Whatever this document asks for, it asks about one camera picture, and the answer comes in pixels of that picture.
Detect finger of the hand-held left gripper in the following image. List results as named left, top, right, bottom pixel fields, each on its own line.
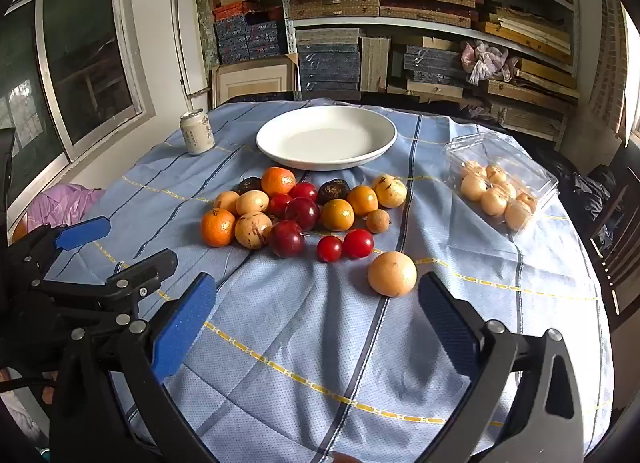
left=10, top=215, right=112, bottom=270
left=39, top=249, right=179, bottom=315

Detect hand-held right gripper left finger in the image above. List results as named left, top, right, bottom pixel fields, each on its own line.
left=50, top=272, right=221, bottom=463

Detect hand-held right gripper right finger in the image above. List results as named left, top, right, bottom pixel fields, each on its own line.
left=417, top=271, right=586, bottom=463

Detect large pale orange fruit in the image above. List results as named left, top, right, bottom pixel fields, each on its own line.
left=367, top=251, right=418, bottom=298

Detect tangerine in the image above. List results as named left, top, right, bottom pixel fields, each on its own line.
left=261, top=166, right=297, bottom=196
left=200, top=208, right=236, bottom=248

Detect small brown longan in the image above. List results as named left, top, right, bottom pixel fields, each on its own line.
left=366, top=209, right=391, bottom=234

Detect dark red plum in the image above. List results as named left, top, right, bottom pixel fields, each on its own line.
left=269, top=221, right=306, bottom=259
left=284, top=197, right=321, bottom=232

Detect small glossy orange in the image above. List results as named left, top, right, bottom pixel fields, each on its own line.
left=346, top=185, right=379, bottom=217
left=320, top=198, right=356, bottom=232

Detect white plate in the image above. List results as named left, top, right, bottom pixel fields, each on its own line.
left=255, top=106, right=398, bottom=172

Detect cluster of pale small fruits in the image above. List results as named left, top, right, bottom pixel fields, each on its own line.
left=460, top=160, right=538, bottom=232

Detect pink plastic bag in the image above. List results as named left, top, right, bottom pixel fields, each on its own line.
left=26, top=183, right=106, bottom=233
left=460, top=40, right=521, bottom=85

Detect blue checked tablecloth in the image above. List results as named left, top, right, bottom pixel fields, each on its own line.
left=42, top=98, right=615, bottom=463

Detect white drink can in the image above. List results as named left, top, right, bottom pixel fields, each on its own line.
left=180, top=109, right=216, bottom=156

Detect clear plastic container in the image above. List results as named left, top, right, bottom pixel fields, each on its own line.
left=444, top=132, right=559, bottom=239

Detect aluminium framed window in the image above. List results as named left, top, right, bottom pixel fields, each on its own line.
left=0, top=0, right=157, bottom=216

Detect dark wooden chair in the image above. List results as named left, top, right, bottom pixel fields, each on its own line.
left=585, top=163, right=640, bottom=316

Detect black bag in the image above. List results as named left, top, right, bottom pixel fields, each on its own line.
left=525, top=140, right=618, bottom=239

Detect white leaning strip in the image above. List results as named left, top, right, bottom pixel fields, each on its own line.
left=170, top=0, right=198, bottom=98

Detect wooden framed panel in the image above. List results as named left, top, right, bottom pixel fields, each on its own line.
left=211, top=54, right=301, bottom=108

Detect green marbled board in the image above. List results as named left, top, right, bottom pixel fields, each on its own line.
left=194, top=0, right=221, bottom=66

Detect stack of blue speckled boxes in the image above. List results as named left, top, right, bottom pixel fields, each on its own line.
left=214, top=13, right=286, bottom=64

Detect stack of dark blue boxes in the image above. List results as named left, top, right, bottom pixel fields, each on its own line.
left=296, top=43, right=362, bottom=92
left=404, top=45, right=467, bottom=86

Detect stack of orange patterned boxes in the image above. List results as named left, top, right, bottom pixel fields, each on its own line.
left=212, top=2, right=253, bottom=22

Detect grey wooden board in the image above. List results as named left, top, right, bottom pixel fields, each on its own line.
left=360, top=37, right=391, bottom=92

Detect stack of wooden boxes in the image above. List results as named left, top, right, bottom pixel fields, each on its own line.
left=465, top=0, right=581, bottom=134

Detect bright side window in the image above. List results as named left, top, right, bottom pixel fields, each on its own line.
left=620, top=3, right=640, bottom=144

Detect white metal shelf rack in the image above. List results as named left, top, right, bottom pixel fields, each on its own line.
left=277, top=0, right=581, bottom=104

